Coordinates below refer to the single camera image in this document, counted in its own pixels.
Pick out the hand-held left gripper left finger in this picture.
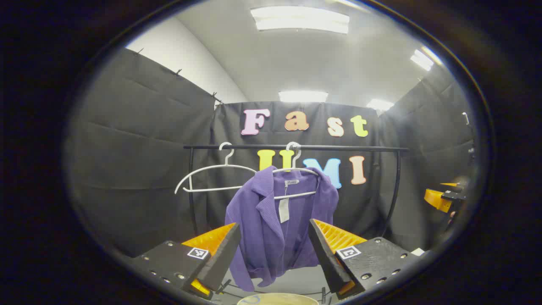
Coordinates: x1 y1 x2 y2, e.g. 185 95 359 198
127 222 242 301

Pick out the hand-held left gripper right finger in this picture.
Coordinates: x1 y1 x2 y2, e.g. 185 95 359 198
308 218 424 300

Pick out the purple knit cardigan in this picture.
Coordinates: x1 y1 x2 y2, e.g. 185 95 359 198
224 166 339 293

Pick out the beige laundry hamper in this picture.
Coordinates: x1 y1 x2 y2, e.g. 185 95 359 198
236 292 320 305

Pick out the white plastic hanger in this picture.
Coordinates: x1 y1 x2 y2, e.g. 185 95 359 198
271 142 321 200
174 142 257 194

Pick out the black clothes rack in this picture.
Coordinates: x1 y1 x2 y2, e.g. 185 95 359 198
183 144 410 238

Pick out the black backdrop cloth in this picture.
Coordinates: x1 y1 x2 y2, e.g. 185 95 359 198
64 47 477 259

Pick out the large ceiling light panel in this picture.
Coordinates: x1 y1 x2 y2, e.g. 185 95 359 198
251 6 350 34

